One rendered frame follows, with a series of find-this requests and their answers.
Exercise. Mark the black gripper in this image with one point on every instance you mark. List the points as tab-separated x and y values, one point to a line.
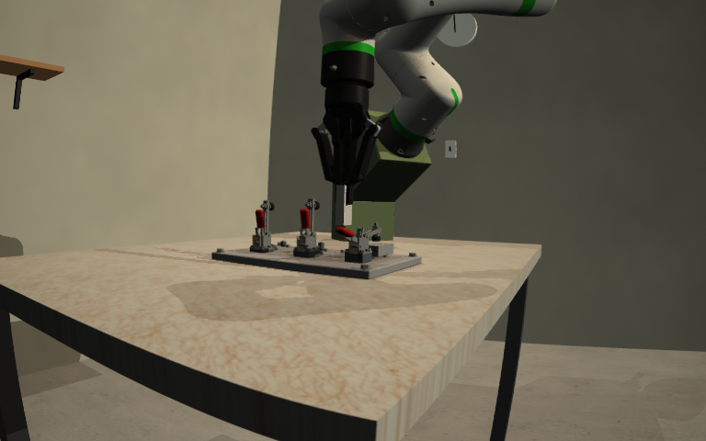
346	112

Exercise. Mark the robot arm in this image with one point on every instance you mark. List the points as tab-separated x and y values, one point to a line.
429	95

